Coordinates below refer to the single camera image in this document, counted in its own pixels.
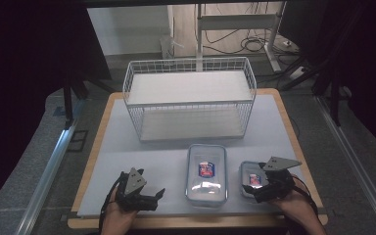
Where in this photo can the aluminium rail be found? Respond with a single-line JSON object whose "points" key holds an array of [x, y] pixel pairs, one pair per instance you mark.
{"points": [[45, 182], [355, 156]]}

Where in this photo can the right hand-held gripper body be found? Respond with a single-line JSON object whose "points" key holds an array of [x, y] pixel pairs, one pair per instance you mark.
{"points": [[280, 182]]}

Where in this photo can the white metal stand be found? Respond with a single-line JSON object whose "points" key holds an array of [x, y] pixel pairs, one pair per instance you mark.
{"points": [[235, 21]]}

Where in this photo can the large clear food container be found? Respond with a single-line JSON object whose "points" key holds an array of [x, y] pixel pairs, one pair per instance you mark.
{"points": [[205, 155]]}

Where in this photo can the person's right hand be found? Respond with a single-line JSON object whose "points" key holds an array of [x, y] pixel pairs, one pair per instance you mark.
{"points": [[298, 205]]}

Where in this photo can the white power strip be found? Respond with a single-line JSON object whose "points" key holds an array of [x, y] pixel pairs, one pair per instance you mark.
{"points": [[297, 73]]}

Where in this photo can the clear plastic bag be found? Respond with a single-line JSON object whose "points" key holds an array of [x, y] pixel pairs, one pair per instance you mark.
{"points": [[169, 47]]}

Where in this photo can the pale grey table mat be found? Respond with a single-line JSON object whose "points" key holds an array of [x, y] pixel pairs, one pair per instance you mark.
{"points": [[163, 163]]}

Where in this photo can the black tripod stand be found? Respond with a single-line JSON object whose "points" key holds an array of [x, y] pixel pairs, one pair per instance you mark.
{"points": [[68, 104]]}

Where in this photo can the black metal stand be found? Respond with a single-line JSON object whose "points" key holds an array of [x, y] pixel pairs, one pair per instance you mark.
{"points": [[334, 98]]}

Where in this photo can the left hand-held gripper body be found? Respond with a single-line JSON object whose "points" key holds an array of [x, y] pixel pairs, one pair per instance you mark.
{"points": [[133, 182]]}

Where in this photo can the small clear food container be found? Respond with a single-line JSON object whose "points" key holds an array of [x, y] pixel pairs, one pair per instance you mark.
{"points": [[248, 172]]}

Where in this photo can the dark curtain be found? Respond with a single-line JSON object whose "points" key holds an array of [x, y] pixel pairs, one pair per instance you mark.
{"points": [[23, 65], [365, 65]]}

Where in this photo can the person's left hand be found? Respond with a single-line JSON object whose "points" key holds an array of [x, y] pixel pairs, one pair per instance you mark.
{"points": [[116, 217]]}

